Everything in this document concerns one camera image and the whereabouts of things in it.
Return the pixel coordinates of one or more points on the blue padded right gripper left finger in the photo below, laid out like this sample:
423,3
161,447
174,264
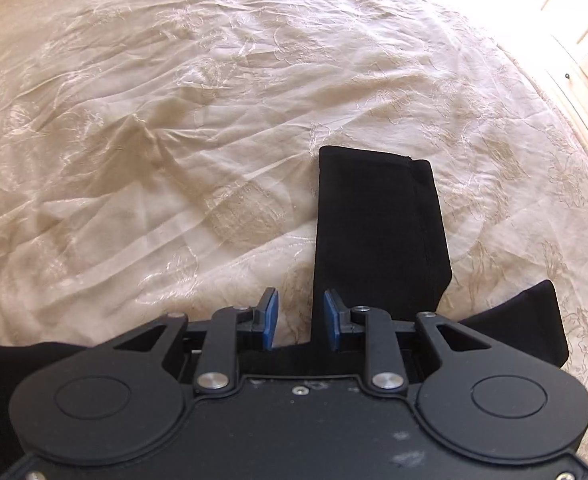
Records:
265,319

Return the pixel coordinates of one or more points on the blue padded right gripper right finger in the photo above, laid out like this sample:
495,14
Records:
336,318

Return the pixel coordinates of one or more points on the black pants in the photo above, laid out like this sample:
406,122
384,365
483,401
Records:
409,395

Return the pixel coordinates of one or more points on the cream embroidered bedspread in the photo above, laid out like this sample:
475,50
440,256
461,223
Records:
163,154

